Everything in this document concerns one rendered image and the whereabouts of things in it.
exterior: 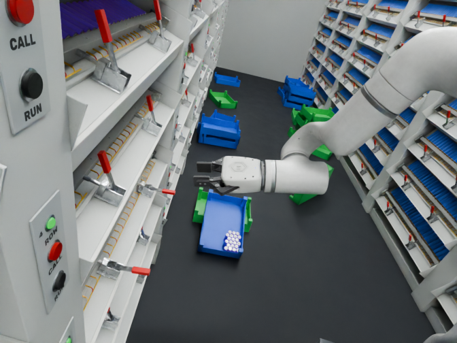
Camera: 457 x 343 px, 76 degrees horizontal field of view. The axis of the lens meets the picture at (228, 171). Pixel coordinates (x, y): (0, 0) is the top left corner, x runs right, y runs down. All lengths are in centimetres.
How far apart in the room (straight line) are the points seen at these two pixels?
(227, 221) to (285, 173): 82
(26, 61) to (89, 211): 32
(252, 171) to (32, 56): 58
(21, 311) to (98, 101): 22
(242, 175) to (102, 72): 42
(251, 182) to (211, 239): 77
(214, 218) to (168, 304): 48
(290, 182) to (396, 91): 29
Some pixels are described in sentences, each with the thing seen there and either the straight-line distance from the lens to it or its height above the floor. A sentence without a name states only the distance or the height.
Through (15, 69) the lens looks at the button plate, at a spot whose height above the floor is 99.
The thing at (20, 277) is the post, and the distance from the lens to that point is 28.
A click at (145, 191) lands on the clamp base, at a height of 54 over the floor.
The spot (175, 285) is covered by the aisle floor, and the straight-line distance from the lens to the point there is 130.
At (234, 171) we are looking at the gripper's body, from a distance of 72.
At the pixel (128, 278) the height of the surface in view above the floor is 33.
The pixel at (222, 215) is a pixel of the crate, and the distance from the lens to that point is 151.
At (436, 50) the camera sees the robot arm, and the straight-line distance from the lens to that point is 61.
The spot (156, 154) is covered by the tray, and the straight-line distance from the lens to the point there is 98.
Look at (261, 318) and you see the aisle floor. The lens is 130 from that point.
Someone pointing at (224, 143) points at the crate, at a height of 3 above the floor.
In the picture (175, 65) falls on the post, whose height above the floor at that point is 84.
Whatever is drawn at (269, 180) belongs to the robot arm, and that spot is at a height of 68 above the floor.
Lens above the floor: 106
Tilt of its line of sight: 32 degrees down
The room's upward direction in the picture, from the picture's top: 15 degrees clockwise
